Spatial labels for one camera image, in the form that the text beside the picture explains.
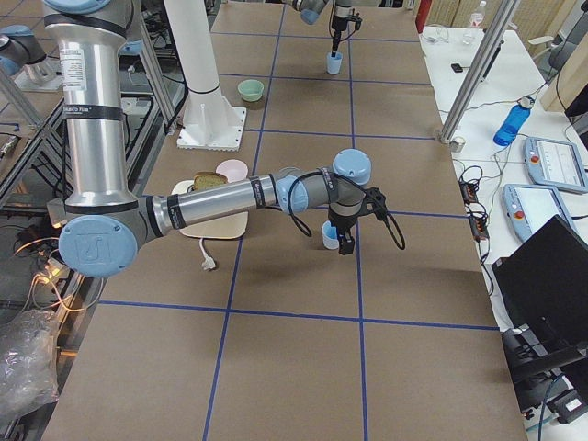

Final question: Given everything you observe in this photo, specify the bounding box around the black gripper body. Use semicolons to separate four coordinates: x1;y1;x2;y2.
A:
332;5;361;31
328;187;384;239

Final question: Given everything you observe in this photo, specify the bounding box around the bread slice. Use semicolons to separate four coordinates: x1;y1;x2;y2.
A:
192;171;228;191

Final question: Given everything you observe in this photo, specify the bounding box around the blue water bottle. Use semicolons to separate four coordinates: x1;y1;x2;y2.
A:
492;96;535;147

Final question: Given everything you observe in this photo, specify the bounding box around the teach pendant near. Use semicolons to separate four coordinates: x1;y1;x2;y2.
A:
502;184;577;242

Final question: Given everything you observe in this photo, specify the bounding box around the black laptop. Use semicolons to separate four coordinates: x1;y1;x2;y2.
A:
492;215;587;345

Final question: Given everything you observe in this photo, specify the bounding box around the aluminium frame post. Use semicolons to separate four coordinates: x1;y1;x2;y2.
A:
438;0;521;153

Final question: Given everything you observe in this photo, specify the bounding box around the green bowl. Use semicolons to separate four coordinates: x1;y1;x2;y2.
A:
237;79;265;102

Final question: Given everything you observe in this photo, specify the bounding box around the teach pendant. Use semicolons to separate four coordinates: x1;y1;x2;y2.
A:
502;184;577;242
524;137;587;194

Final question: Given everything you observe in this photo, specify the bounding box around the clear plastic bottle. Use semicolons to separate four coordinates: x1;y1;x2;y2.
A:
468;0;487;29

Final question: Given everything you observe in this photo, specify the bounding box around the teach pendant far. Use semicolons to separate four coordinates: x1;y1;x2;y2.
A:
524;137;587;194

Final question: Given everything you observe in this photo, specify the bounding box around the clear plastic bag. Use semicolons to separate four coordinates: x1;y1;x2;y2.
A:
1;310;59;424

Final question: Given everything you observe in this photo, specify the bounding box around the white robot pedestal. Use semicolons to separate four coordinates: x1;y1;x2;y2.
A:
164;0;247;151

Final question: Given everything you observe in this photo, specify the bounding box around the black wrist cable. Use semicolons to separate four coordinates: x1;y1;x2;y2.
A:
288;170;407;252

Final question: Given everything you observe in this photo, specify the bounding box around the light blue cup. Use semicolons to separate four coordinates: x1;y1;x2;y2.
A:
322;220;339;250
326;51;343;75

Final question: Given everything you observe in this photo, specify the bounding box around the pink bowl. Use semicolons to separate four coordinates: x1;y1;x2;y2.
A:
215;159;249;183

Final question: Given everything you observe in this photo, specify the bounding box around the white power plug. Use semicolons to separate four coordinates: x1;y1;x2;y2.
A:
198;238;217;272

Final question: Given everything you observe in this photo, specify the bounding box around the cream toaster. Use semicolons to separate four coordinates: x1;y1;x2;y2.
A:
171;178;250;240

